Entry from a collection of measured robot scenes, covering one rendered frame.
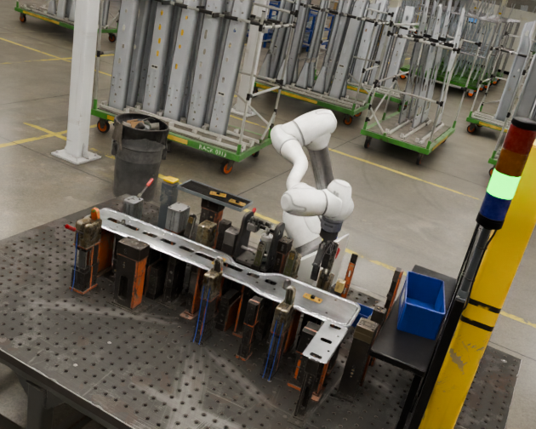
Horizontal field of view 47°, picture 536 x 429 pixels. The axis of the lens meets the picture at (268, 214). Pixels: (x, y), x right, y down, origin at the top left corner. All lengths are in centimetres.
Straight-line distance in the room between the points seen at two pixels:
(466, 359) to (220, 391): 101
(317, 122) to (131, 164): 294
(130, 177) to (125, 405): 343
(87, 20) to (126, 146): 137
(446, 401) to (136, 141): 395
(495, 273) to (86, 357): 162
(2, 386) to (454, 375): 240
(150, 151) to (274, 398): 337
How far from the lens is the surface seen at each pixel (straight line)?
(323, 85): 1042
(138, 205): 319
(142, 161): 558
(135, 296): 293
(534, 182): 184
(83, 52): 633
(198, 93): 717
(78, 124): 651
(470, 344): 204
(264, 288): 271
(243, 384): 265
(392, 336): 258
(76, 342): 276
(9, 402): 355
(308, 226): 332
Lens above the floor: 235
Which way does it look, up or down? 23 degrees down
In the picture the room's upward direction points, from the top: 12 degrees clockwise
